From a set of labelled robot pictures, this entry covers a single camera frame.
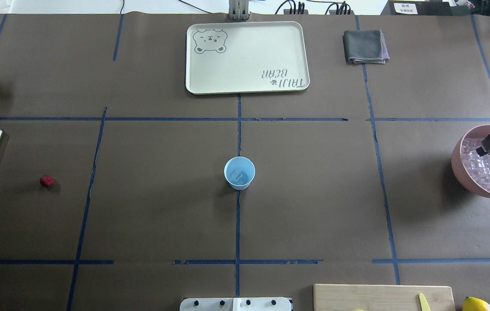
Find wooden cutting board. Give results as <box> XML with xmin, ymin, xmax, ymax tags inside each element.
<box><xmin>313</xmin><ymin>284</ymin><xmax>455</xmax><ymax>311</ymax></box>

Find black box with label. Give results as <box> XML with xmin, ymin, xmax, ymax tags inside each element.
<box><xmin>380</xmin><ymin>0</ymin><xmax>452</xmax><ymax>16</ymax></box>

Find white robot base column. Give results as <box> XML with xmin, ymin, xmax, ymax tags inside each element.
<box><xmin>179</xmin><ymin>297</ymin><xmax>294</xmax><ymax>311</ymax></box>

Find clear ice cubes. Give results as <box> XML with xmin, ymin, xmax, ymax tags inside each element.
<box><xmin>229</xmin><ymin>169</ymin><xmax>250</xmax><ymax>186</ymax></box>

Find folded grey cloth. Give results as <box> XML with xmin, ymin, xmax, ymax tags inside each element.
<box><xmin>343</xmin><ymin>29</ymin><xmax>390</xmax><ymax>64</ymax></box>

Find yellow plastic knife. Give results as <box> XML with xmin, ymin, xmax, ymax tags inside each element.
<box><xmin>418</xmin><ymin>293</ymin><xmax>431</xmax><ymax>311</ymax></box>

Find aluminium frame post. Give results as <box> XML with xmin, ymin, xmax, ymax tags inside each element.
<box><xmin>228</xmin><ymin>0</ymin><xmax>250</xmax><ymax>20</ymax></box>

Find light blue cup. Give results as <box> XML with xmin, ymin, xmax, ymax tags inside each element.
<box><xmin>224</xmin><ymin>157</ymin><xmax>256</xmax><ymax>190</ymax></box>

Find cream bear tray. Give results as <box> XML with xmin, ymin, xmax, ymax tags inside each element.
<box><xmin>185</xmin><ymin>21</ymin><xmax>310</xmax><ymax>95</ymax></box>

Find yellow lemon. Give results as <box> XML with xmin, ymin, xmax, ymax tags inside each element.
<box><xmin>462</xmin><ymin>296</ymin><xmax>490</xmax><ymax>311</ymax></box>

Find pink bowl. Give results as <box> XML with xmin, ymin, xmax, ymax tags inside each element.
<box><xmin>451</xmin><ymin>124</ymin><xmax>490</xmax><ymax>198</ymax></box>

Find red fake strawberry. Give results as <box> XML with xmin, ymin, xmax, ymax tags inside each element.
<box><xmin>40</xmin><ymin>175</ymin><xmax>55</xmax><ymax>188</ymax></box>

